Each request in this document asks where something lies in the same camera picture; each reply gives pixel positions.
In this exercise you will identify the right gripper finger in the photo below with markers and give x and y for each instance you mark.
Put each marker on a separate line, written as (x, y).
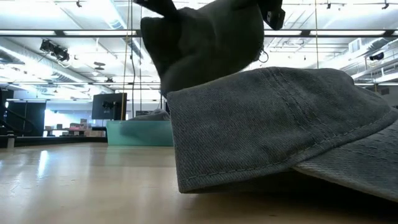
(161, 7)
(275, 15)

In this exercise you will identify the dark green baseball cap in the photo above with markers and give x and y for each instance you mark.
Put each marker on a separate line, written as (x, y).
(202, 46)

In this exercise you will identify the gray-blue baseball cap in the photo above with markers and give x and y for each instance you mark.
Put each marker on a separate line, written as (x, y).
(264, 124)

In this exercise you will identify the black monitor on stand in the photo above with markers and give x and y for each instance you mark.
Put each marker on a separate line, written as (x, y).
(109, 105)

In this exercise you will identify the ceiling mounted black device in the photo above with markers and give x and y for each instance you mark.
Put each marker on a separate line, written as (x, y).
(56, 51)

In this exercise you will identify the teal plastic bin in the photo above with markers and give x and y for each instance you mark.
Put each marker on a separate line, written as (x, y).
(140, 133)

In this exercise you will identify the black metal table frame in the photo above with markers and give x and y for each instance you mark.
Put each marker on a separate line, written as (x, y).
(62, 141)

